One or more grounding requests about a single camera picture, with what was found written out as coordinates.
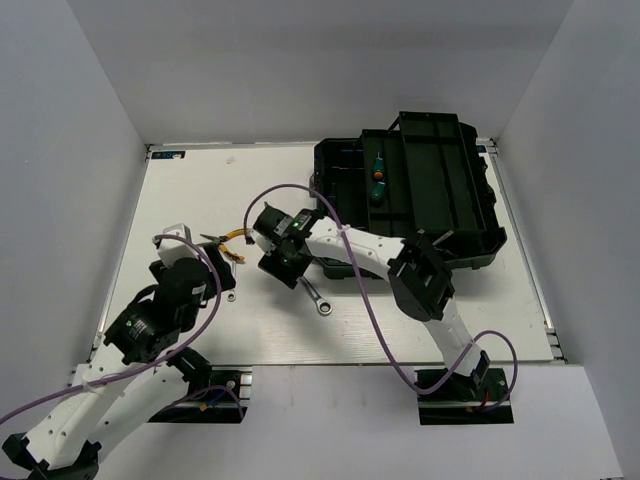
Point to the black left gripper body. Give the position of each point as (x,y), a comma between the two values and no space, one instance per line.
(227,280)

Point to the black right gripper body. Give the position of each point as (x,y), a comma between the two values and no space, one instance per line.
(285,266)

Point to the yellow needle-nose pliers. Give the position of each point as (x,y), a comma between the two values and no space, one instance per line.
(221,239)

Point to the large ratcheting wrench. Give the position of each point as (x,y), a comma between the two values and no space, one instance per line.
(323,306)

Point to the black toolbox tray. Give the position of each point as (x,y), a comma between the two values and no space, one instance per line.
(432,176)

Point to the black plastic toolbox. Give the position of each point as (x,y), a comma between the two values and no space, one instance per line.
(339,176)

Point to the green orange stubby screwdriver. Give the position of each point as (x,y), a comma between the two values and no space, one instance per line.
(378,171)

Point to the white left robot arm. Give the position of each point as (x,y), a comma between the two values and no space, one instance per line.
(144,365)

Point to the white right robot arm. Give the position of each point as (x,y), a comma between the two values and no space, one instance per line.
(420,280)

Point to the blue label left corner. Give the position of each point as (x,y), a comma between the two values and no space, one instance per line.
(167,155)

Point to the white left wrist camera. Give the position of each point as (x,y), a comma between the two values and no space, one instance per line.
(171,250)

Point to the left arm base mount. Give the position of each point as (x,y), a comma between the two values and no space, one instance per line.
(222,398)

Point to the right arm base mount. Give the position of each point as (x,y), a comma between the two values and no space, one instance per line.
(455,405)

